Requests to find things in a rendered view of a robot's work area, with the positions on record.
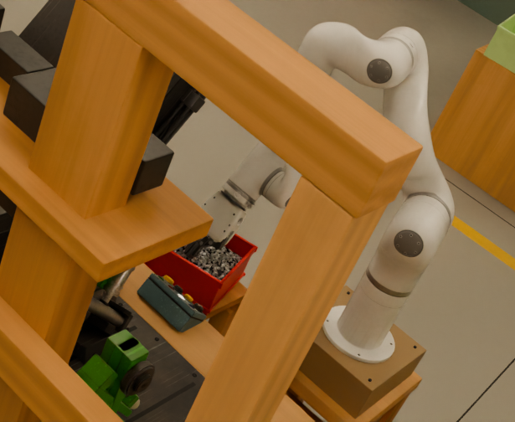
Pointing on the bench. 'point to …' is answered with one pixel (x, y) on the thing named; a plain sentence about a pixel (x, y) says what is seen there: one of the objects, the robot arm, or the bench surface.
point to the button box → (170, 303)
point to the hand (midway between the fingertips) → (193, 249)
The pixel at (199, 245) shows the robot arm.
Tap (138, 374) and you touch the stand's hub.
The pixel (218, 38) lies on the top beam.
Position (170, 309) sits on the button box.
